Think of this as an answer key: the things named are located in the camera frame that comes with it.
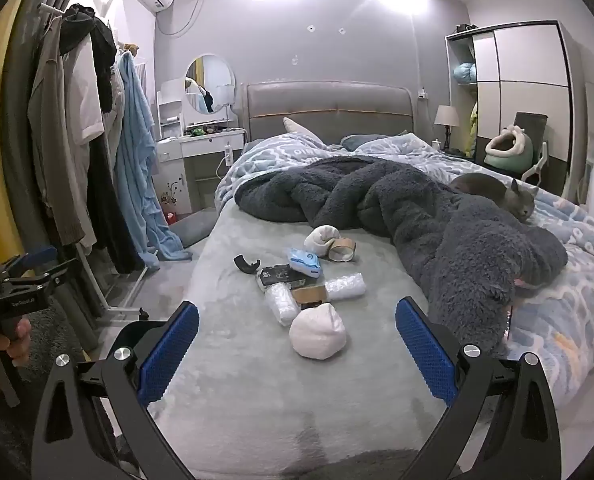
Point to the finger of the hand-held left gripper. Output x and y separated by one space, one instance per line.
32 257

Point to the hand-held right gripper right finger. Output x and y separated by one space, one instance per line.
424 352

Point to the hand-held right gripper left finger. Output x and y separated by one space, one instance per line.
169 357

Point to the long bubble wrap roll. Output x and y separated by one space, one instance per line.
346 286

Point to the white round bundle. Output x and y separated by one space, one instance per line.
317 332

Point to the black curved plastic piece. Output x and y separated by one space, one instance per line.
241 263

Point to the small bubble wrap roll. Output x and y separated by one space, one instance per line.
282 305

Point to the small cardboard box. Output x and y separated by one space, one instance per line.
309 292

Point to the brown tape roll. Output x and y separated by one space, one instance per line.
348 246

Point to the black packet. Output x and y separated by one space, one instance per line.
274 276

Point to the blue tissue packet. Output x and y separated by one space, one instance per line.
304 262

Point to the white sock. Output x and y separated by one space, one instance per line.
322 237

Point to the person's left hand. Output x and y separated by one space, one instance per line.
19 337

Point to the grey floor rug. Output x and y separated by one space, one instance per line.
57 327

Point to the white clothes rack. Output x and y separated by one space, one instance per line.
122 305

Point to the long black garment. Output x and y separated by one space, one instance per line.
109 210

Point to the bed with grey sheet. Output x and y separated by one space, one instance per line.
257 390

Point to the olive grey jacket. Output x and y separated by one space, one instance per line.
49 125

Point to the grey floor cushion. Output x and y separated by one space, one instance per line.
194 225

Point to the small red item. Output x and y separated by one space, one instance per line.
171 218

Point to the dark grey fleece blanket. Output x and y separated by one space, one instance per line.
427 210

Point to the light blue robe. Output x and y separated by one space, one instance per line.
137 160

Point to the blue patterned duvet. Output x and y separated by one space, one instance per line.
567 290

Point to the white hanging shirt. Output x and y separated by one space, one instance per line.
84 110

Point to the grey cat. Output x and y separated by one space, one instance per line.
487 190

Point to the white vanity table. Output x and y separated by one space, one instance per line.
202 145

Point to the white power strip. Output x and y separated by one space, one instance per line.
227 154

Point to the white and green cat bed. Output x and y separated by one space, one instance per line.
512 152

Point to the blue-grey pillow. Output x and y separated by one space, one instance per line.
367 141

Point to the black hanging garment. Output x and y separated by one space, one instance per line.
89 30

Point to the white bedside lamp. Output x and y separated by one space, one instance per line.
446 116

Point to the black chair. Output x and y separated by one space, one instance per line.
534 125

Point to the round mirror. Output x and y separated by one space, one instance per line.
217 80

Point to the white pillow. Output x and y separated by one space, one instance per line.
299 128

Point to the grey padded headboard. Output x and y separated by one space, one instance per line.
327 105

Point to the light blue bundle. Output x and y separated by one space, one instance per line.
464 72

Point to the white wardrobe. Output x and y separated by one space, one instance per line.
527 60

